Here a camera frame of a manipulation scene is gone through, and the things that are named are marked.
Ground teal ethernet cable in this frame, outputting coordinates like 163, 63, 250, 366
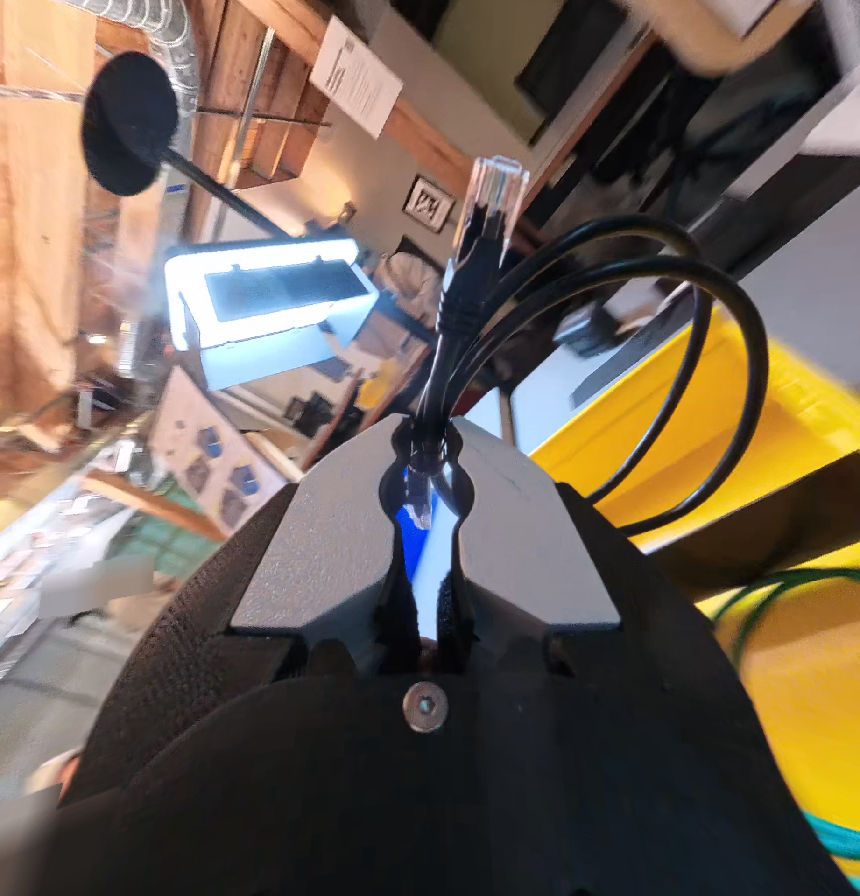
800, 811, 860, 868

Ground yellow plastic bin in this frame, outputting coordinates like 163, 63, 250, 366
528, 308, 860, 886

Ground black disc on pole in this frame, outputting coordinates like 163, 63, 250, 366
81, 50, 296, 242

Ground white poster blue pictures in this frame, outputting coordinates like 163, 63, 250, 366
150, 365, 291, 539

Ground black ethernet cable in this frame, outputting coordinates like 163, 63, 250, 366
395, 155, 772, 540

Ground green ethernet cable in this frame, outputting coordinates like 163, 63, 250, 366
710, 568, 860, 666

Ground framed wall picture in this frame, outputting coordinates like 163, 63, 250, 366
402, 174, 457, 234

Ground LED light panel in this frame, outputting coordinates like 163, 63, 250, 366
164, 237, 382, 393

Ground silver ventilation duct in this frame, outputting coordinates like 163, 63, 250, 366
66, 0, 202, 144

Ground white wall paper notice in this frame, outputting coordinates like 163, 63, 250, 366
308, 14, 405, 140

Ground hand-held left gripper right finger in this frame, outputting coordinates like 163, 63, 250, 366
444, 416, 623, 662

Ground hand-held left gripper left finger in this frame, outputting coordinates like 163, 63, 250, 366
229, 414, 413, 662

